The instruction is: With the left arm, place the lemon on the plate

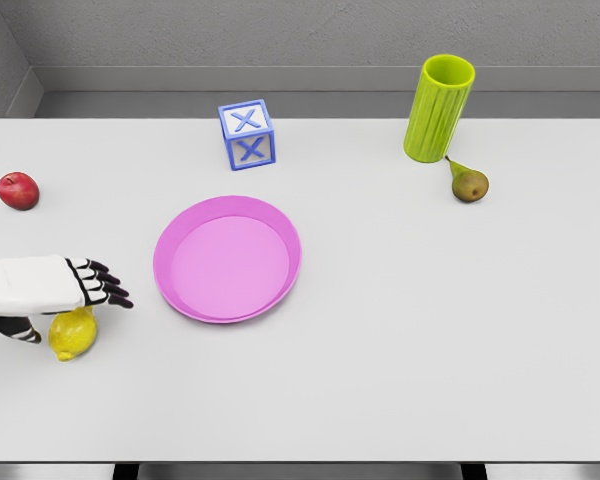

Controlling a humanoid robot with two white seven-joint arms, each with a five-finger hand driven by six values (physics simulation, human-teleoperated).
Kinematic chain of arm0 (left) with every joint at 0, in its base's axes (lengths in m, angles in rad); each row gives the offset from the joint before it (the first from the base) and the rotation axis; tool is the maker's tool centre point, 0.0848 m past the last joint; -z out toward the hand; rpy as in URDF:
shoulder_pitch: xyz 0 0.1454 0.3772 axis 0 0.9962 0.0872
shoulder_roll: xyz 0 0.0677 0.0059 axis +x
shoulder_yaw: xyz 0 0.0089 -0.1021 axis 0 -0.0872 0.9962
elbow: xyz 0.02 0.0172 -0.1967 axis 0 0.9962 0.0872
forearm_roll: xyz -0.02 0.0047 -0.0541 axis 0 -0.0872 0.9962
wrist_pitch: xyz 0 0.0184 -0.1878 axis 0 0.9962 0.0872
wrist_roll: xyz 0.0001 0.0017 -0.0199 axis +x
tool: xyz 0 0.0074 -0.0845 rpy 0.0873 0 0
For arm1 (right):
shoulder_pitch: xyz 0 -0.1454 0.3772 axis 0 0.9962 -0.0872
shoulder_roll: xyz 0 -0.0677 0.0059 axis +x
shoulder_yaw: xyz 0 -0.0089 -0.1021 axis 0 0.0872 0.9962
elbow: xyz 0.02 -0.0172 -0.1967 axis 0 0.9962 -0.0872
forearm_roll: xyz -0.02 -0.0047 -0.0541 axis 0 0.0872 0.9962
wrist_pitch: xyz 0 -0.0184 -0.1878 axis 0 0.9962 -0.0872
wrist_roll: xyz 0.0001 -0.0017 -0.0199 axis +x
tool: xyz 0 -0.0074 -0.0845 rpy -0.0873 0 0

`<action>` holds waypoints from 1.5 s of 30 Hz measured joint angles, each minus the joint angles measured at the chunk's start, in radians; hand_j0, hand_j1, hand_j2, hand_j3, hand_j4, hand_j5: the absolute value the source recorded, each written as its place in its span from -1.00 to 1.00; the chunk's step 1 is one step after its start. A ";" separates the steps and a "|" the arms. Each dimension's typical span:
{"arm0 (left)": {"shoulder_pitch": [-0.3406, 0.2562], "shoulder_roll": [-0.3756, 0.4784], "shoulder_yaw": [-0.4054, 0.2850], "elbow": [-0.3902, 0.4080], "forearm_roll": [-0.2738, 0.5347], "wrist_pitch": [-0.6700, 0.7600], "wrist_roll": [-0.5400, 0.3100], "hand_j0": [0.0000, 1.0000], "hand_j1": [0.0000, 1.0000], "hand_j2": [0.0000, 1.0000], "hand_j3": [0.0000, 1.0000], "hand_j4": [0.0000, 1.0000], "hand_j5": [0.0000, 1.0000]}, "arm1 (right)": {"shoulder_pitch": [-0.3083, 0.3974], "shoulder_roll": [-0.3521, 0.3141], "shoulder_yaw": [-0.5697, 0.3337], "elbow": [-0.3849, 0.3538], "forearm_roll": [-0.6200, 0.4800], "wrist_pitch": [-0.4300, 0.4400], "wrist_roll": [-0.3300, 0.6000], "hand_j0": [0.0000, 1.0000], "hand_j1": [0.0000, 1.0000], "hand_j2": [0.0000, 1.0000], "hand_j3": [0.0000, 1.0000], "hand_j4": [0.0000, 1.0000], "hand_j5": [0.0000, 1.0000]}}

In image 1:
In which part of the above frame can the red apple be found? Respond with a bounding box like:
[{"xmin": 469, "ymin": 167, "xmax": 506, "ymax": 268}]
[{"xmin": 0, "ymin": 171, "xmax": 41, "ymax": 211}]

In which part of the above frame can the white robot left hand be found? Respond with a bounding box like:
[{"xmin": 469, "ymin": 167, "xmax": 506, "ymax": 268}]
[{"xmin": 0, "ymin": 254, "xmax": 135, "ymax": 345}]

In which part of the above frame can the lime green ribbed cup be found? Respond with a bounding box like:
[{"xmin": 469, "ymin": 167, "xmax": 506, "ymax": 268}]
[{"xmin": 403, "ymin": 53, "xmax": 477, "ymax": 164}]

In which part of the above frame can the pink round plate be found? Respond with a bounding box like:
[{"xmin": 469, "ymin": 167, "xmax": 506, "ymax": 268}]
[{"xmin": 152, "ymin": 195, "xmax": 303, "ymax": 324}]

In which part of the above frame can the yellow lemon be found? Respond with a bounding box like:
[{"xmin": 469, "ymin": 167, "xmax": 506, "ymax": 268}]
[{"xmin": 47, "ymin": 306, "xmax": 98, "ymax": 363}]

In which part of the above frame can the blue letter X block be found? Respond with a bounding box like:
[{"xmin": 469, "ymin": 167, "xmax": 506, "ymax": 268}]
[{"xmin": 217, "ymin": 98, "xmax": 277, "ymax": 172}]

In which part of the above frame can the green brown pear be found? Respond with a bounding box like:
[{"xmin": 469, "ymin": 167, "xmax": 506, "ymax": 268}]
[{"xmin": 444, "ymin": 155, "xmax": 490, "ymax": 204}]

